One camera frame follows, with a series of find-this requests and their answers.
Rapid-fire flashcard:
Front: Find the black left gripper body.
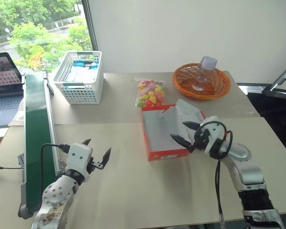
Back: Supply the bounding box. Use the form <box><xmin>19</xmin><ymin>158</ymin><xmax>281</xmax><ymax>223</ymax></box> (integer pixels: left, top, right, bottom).
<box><xmin>87</xmin><ymin>155</ymin><xmax>104</xmax><ymax>174</ymax></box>

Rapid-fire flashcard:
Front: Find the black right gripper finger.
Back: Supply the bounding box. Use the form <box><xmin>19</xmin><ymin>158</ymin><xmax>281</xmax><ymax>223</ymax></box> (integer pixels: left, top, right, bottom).
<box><xmin>182</xmin><ymin>121</ymin><xmax>202</xmax><ymax>132</ymax></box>
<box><xmin>170</xmin><ymin>133</ymin><xmax>196</xmax><ymax>154</ymax></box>

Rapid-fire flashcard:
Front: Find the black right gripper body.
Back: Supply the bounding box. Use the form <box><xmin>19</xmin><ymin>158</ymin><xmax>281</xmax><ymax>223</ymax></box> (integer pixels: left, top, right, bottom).
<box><xmin>193</xmin><ymin>127</ymin><xmax>212</xmax><ymax>151</ymax></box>

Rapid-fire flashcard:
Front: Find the red cardboard box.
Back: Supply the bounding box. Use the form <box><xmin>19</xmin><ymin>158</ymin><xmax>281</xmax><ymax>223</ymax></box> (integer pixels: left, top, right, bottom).
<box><xmin>140</xmin><ymin>99</ymin><xmax>207</xmax><ymax>162</ymax></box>

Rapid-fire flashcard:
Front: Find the green conveyor belt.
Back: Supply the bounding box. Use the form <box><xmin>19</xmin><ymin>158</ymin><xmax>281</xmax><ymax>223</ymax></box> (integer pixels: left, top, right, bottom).
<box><xmin>17</xmin><ymin>70</ymin><xmax>65</xmax><ymax>220</ymax></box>

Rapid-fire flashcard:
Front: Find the white perforated plastic basket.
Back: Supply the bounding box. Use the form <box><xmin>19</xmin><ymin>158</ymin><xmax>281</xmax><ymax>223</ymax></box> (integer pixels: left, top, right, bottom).
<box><xmin>52</xmin><ymin>51</ymin><xmax>104</xmax><ymax>105</ymax></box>

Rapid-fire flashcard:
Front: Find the clear bag of colourful candy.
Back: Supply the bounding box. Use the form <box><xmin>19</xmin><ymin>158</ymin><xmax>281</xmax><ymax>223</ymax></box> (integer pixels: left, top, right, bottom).
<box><xmin>134</xmin><ymin>76</ymin><xmax>165</xmax><ymax>108</ymax></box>

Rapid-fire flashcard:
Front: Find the clear bottle with lilac cap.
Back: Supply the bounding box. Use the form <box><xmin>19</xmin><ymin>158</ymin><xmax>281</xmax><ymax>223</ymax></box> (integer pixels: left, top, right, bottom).
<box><xmin>192</xmin><ymin>56</ymin><xmax>218</xmax><ymax>92</ymax></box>

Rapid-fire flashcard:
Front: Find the blue plastic packet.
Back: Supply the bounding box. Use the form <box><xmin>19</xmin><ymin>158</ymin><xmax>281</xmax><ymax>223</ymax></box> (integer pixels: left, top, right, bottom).
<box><xmin>68</xmin><ymin>60</ymin><xmax>99</xmax><ymax>90</ymax></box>

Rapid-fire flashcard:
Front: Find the dark blue laptop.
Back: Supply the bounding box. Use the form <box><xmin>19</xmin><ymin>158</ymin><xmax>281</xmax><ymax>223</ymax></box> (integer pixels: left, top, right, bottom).
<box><xmin>0</xmin><ymin>52</ymin><xmax>25</xmax><ymax>130</ymax></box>

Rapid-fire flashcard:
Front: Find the grey and black metal stand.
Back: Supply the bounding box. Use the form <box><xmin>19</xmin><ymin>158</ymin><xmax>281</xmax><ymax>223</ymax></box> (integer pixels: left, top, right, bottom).
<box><xmin>261</xmin><ymin>59</ymin><xmax>286</xmax><ymax>101</ymax></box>

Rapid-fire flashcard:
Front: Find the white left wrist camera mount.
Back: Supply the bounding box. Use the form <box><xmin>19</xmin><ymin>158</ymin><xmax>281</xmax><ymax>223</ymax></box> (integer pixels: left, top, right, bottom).
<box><xmin>66</xmin><ymin>142</ymin><xmax>94</xmax><ymax>183</ymax></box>

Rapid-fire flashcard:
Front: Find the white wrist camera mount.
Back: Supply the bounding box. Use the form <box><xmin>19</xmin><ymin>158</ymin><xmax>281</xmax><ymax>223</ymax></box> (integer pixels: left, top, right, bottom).
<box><xmin>66</xmin><ymin>142</ymin><xmax>94</xmax><ymax>183</ymax></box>
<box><xmin>200</xmin><ymin>116</ymin><xmax>227</xmax><ymax>155</ymax></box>

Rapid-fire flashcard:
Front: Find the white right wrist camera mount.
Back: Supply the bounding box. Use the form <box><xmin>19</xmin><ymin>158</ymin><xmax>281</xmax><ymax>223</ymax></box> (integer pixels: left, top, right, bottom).
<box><xmin>200</xmin><ymin>116</ymin><xmax>227</xmax><ymax>155</ymax></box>

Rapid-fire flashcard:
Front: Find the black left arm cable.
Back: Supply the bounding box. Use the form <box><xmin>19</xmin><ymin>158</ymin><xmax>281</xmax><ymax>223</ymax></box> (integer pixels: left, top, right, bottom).
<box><xmin>39</xmin><ymin>143</ymin><xmax>70</xmax><ymax>206</ymax></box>

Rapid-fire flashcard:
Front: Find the orange wire basket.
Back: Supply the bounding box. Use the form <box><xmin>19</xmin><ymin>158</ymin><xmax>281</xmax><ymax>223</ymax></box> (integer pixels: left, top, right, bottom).
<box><xmin>173</xmin><ymin>62</ymin><xmax>232</xmax><ymax>102</ymax></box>

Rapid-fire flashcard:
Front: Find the dark grey window post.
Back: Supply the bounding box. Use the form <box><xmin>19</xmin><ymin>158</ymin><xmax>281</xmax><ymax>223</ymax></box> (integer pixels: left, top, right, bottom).
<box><xmin>82</xmin><ymin>0</ymin><xmax>99</xmax><ymax>52</ymax></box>

